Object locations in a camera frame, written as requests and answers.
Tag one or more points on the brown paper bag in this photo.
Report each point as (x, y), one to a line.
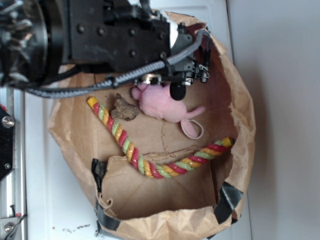
(145, 178)

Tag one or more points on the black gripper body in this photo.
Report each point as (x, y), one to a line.
(115, 36)

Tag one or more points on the white plastic bin lid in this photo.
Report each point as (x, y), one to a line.
(57, 208)

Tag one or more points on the aluminium extrusion frame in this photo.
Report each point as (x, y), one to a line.
(13, 201)

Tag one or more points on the brown rock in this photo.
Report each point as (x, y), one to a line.
(123, 109)

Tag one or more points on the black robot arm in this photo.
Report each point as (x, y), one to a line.
(37, 37)

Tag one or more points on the pink plush toy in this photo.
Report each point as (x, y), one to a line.
(155, 101)

